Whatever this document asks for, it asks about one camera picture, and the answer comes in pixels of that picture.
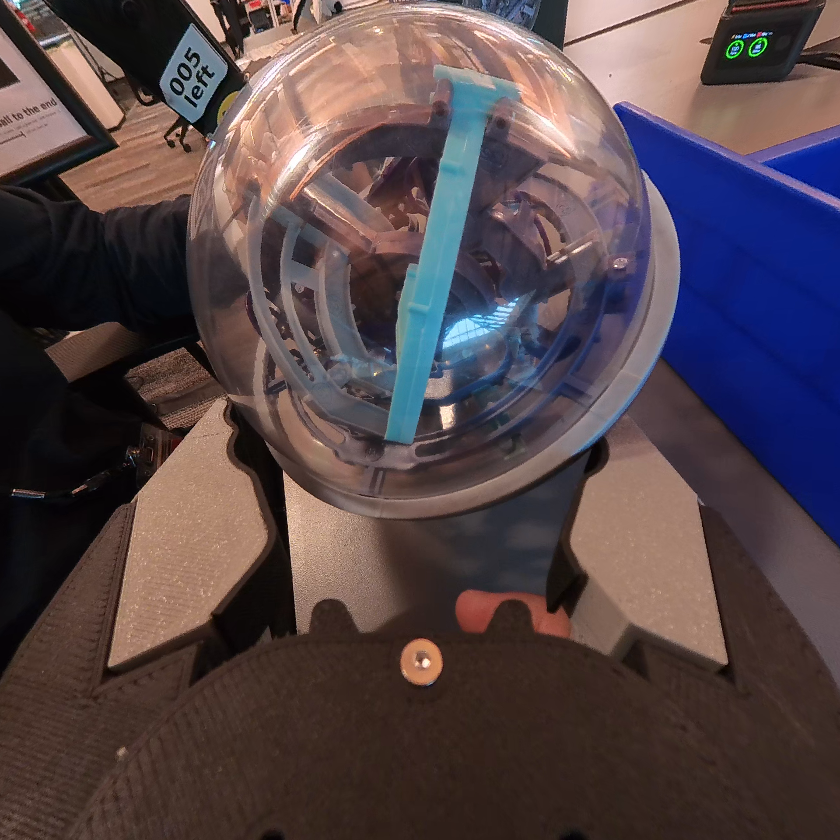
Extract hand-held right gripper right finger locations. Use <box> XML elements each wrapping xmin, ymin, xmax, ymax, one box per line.
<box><xmin>545</xmin><ymin>416</ymin><xmax>731</xmax><ymax>672</ymax></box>

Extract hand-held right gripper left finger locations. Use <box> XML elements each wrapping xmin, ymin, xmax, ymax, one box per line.
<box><xmin>104</xmin><ymin>398</ymin><xmax>282</xmax><ymax>675</ymax></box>

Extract clear plastic maze ball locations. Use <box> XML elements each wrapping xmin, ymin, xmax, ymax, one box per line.
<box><xmin>185</xmin><ymin>8</ymin><xmax>681</xmax><ymax>521</ymax></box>

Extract person's left forearm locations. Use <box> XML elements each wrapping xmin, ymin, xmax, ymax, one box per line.
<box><xmin>0</xmin><ymin>185</ymin><xmax>201</xmax><ymax>336</ymax></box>

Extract person's right hand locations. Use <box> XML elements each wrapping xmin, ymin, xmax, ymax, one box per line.
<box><xmin>456</xmin><ymin>589</ymin><xmax>572</xmax><ymax>639</ymax></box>

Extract black framed instruction sign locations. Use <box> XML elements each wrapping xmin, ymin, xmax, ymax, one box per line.
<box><xmin>0</xmin><ymin>0</ymin><xmax>120</xmax><ymax>186</ymax></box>

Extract person's black clothed body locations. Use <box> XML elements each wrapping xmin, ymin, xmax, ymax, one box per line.
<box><xmin>0</xmin><ymin>308</ymin><xmax>227</xmax><ymax>664</ymax></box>

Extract blue plastic bin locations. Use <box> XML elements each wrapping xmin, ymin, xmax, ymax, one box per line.
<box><xmin>613</xmin><ymin>101</ymin><xmax>840</xmax><ymax>547</ymax></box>

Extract black display device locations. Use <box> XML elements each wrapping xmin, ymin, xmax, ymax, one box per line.
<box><xmin>701</xmin><ymin>0</ymin><xmax>828</xmax><ymax>85</ymax></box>

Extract black lanyard with metal clip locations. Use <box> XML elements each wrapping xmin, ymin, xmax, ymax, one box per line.
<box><xmin>10</xmin><ymin>443</ymin><xmax>161</xmax><ymax>503</ymax></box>

